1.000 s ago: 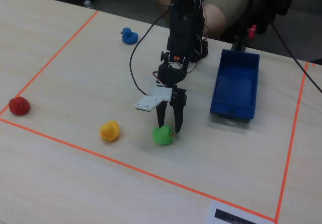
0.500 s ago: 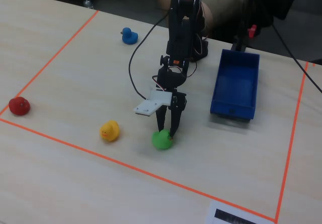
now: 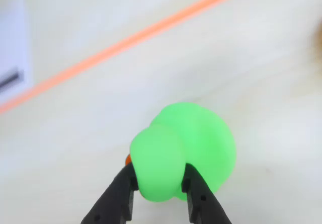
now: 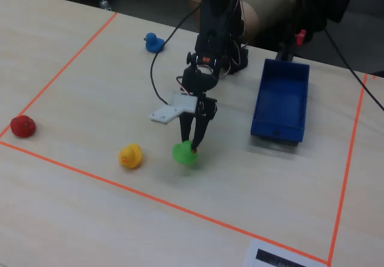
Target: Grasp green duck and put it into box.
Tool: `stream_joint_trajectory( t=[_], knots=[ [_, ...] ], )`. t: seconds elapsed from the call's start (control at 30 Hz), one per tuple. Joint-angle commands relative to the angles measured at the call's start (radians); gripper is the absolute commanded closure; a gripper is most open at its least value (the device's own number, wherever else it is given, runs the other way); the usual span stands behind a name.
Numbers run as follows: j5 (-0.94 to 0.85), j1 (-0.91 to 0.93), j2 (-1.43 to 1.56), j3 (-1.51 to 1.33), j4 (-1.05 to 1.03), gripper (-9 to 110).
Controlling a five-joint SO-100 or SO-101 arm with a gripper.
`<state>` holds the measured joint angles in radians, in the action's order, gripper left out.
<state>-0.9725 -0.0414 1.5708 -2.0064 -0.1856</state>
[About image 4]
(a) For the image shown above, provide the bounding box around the orange tape line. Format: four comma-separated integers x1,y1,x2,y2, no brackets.
327,73,369,266
0,11,119,139
0,140,331,265

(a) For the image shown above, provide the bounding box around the thin black cable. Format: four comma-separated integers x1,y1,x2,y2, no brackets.
323,28,384,112

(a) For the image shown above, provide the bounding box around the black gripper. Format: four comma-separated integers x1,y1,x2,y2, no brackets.
179,67,219,154

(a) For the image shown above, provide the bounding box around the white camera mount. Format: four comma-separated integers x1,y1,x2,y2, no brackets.
148,92,199,126

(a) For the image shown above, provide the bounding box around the black clamp with red knob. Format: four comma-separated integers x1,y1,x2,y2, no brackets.
275,23,307,62

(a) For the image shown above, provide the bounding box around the red rubber duck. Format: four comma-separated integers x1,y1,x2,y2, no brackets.
10,115,37,139

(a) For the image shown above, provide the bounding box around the blue rubber duck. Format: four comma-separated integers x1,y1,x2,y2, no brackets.
143,32,166,53

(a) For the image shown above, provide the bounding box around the green rubber duck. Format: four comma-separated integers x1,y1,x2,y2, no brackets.
172,139,199,167

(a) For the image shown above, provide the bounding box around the yellow rubber duck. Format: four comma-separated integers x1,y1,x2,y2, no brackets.
118,143,143,170

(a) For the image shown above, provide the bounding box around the white paper with black print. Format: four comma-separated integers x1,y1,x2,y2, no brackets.
243,238,329,267

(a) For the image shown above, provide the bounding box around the blue plastic box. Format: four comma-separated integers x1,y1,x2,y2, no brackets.
250,58,311,148

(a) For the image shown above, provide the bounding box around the black camera cable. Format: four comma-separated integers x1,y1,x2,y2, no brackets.
149,2,202,106

